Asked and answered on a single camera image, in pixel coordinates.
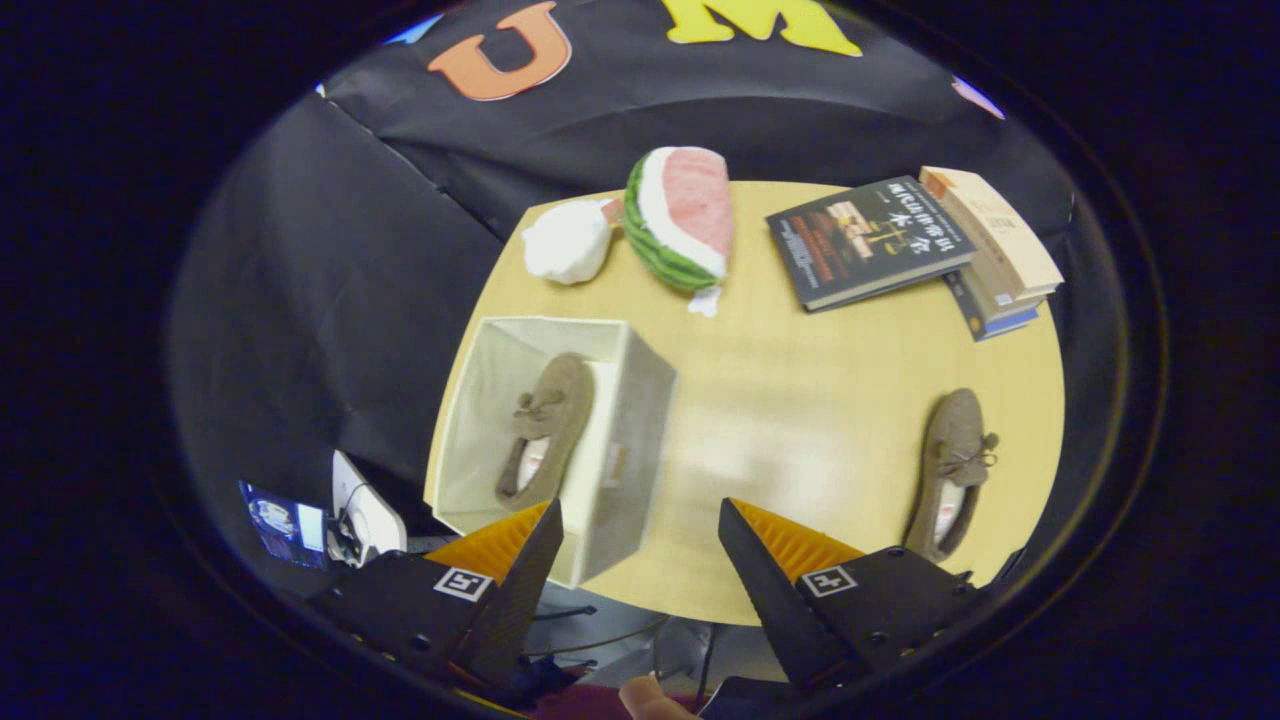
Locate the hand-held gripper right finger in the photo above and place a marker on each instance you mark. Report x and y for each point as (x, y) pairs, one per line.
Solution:
(775, 605)

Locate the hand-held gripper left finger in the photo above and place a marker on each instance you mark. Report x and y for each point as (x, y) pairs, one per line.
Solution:
(520, 605)

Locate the brown fuzzy slipper shoe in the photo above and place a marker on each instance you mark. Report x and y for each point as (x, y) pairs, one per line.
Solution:
(955, 430)
(555, 405)

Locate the beige fabric storage box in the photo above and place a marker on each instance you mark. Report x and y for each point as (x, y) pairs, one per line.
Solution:
(480, 400)

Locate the blue printed packet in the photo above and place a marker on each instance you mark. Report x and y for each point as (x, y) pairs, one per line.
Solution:
(275, 520)

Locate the blue cover book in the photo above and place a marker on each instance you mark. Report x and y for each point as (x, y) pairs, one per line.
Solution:
(990, 320)

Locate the white plush toy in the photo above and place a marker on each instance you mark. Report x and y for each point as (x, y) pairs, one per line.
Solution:
(565, 242)

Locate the black cover book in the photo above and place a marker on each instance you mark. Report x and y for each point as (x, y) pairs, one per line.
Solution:
(865, 245)

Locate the watermelon slice plush toy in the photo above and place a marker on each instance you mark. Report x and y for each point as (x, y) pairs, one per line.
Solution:
(685, 210)

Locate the beige cover book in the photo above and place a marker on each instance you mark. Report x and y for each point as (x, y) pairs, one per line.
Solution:
(1000, 235)

